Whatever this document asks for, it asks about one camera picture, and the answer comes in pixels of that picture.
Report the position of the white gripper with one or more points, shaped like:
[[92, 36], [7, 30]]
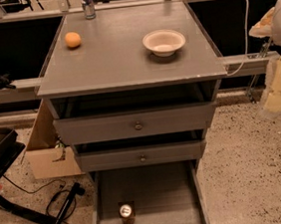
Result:
[[272, 96]]

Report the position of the orange patterned drink can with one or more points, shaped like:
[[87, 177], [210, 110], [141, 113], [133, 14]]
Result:
[[127, 214]]

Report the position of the grey top drawer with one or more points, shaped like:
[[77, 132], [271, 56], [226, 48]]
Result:
[[80, 130]]

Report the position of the grey wooden drawer cabinet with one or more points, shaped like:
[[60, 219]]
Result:
[[112, 72]]

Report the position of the grey open bottom drawer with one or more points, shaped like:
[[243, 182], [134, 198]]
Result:
[[167, 193]]

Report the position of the grey middle drawer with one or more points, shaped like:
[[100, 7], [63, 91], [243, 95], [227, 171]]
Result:
[[165, 153]]

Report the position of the white paper bowl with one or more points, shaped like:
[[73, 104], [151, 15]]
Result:
[[163, 42]]

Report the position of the orange fruit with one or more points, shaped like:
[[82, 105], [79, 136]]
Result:
[[73, 40]]

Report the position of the black stand leg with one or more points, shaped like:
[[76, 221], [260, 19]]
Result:
[[77, 189]]

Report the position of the cardboard box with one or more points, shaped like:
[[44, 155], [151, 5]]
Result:
[[47, 155]]

